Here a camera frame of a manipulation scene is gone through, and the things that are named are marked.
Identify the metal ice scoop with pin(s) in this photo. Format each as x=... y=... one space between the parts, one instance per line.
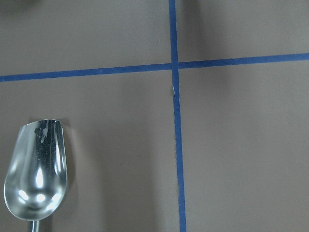
x=37 y=179

